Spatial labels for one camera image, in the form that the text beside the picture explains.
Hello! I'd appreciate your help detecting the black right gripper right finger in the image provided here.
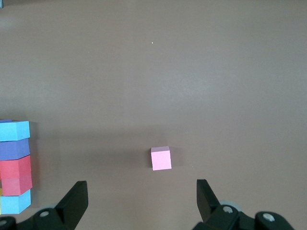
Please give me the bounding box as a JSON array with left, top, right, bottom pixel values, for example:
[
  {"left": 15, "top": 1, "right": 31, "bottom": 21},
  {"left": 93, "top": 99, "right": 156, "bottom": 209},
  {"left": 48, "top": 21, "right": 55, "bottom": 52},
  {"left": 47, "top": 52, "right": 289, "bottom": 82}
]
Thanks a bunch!
[{"left": 191, "top": 179, "right": 295, "bottom": 230}]

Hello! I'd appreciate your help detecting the red foam cube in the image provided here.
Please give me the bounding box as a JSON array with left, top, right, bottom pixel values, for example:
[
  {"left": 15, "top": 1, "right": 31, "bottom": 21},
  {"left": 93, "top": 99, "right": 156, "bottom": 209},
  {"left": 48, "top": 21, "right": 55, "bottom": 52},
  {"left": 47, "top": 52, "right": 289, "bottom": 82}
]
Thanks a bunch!
[
  {"left": 0, "top": 155, "right": 32, "bottom": 179},
  {"left": 1, "top": 173, "right": 33, "bottom": 196}
]

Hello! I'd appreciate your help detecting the blue foam cube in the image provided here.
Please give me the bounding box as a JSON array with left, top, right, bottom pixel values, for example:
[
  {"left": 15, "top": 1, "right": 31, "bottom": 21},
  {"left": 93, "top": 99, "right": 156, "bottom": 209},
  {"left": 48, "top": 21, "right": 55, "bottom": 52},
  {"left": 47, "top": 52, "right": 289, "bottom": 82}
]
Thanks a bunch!
[
  {"left": 0, "top": 189, "right": 32, "bottom": 215},
  {"left": 0, "top": 121, "right": 31, "bottom": 142}
]

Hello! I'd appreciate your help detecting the pink foam cube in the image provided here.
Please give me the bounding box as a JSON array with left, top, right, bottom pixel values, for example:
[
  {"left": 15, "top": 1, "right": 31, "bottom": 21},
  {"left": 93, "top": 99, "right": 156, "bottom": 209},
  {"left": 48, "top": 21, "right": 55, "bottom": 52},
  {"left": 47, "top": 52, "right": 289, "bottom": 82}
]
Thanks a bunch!
[{"left": 151, "top": 146, "right": 172, "bottom": 171}]

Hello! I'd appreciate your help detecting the large table cover mat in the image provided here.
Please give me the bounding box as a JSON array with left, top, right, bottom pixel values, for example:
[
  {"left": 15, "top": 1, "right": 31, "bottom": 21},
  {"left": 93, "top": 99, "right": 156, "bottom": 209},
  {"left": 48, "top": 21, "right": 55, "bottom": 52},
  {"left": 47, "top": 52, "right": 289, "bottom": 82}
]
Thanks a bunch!
[{"left": 0, "top": 0, "right": 307, "bottom": 230}]

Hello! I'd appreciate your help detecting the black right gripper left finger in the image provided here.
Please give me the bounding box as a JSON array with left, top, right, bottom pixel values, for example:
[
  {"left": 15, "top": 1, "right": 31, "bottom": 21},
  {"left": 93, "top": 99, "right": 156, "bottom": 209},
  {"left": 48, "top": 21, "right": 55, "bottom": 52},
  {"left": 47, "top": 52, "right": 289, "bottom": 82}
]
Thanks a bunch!
[{"left": 0, "top": 181, "right": 89, "bottom": 230}]

